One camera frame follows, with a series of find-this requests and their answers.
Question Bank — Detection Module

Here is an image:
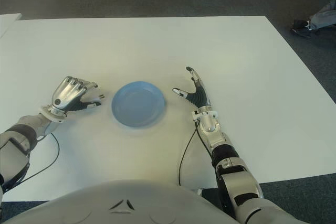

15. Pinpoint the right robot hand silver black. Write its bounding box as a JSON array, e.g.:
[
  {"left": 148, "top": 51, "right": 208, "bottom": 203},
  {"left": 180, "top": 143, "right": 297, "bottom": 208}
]
[{"left": 172, "top": 66, "right": 212, "bottom": 110}]

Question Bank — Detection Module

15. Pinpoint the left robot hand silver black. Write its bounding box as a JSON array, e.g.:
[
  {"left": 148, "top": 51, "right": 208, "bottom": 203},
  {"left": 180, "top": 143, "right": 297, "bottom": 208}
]
[{"left": 49, "top": 76, "right": 102, "bottom": 116}]

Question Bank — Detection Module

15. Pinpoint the blue round plate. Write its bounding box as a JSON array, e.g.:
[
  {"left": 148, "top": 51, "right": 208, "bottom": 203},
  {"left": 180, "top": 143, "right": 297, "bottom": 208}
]
[{"left": 112, "top": 81, "right": 166, "bottom": 130}]

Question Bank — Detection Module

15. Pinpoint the white side table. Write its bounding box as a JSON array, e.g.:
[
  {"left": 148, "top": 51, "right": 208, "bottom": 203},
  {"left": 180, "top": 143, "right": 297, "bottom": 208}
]
[{"left": 0, "top": 13, "right": 22, "bottom": 39}]

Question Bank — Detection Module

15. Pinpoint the black sneaker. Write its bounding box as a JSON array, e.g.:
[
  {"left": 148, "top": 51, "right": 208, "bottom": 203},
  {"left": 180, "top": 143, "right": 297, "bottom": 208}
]
[{"left": 290, "top": 19, "right": 316, "bottom": 38}]

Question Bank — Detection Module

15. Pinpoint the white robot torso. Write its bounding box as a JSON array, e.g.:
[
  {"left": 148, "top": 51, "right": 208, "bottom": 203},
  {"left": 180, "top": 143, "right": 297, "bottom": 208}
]
[{"left": 0, "top": 178, "right": 336, "bottom": 224}]

